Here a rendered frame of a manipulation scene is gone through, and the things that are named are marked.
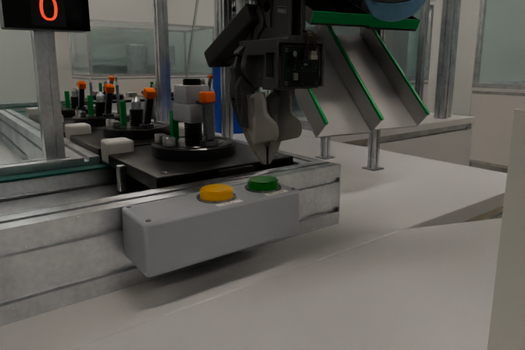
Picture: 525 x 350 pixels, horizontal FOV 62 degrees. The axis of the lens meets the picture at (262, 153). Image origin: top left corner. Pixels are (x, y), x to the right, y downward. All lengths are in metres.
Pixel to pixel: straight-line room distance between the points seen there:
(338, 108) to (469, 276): 0.41
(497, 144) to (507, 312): 4.45
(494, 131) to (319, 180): 4.21
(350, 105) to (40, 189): 0.58
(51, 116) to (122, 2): 11.09
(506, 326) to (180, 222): 0.31
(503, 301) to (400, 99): 0.67
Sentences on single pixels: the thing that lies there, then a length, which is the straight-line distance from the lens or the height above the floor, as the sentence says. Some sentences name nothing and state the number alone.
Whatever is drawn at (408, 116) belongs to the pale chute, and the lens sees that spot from 1.00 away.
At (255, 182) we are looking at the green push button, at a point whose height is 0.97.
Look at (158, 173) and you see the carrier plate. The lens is 0.62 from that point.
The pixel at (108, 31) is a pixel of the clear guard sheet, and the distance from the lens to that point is 9.53.
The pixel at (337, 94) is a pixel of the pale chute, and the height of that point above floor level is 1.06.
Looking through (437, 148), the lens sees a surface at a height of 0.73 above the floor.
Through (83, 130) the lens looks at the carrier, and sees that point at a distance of 1.02.
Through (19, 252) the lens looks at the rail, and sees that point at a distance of 0.51.
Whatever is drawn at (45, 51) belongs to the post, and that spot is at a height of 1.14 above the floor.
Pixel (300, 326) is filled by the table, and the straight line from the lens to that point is 0.47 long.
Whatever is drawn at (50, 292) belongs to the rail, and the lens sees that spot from 0.53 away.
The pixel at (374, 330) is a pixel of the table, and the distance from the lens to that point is 0.48.
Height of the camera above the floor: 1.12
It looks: 11 degrees down
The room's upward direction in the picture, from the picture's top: straight up
